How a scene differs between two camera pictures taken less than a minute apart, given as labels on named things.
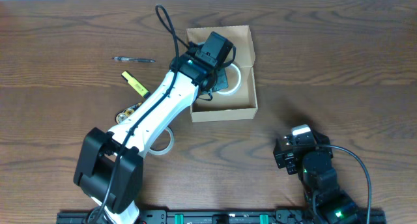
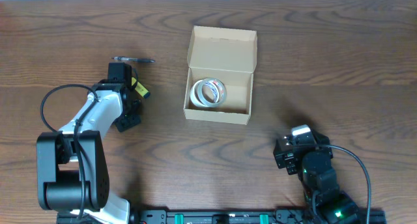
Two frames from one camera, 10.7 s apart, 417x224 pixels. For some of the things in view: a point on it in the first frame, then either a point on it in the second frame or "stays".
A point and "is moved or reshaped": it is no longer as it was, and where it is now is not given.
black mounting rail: (211, 216) stays
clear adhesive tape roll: (171, 141) to (221, 88)
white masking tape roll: (239, 81) is moved or reshaped
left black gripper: (223, 82) to (133, 118)
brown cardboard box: (241, 104) is moved or reshaped
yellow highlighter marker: (141, 90) stays
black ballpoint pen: (129, 59) stays
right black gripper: (285, 159) stays
